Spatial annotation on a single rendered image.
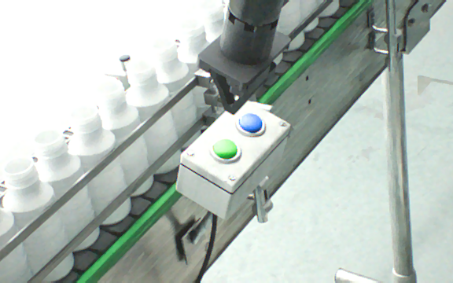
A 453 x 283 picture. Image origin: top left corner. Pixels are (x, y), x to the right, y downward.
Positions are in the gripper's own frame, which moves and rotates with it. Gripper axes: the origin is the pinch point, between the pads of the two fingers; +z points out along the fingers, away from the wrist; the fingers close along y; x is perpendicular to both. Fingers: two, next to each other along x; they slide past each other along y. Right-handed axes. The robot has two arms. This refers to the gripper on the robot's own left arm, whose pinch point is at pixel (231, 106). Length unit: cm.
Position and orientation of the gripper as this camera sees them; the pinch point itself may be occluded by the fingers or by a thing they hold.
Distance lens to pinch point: 114.5
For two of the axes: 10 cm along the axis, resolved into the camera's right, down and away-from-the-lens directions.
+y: -5.5, 5.4, -6.4
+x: 8.2, 4.9, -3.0
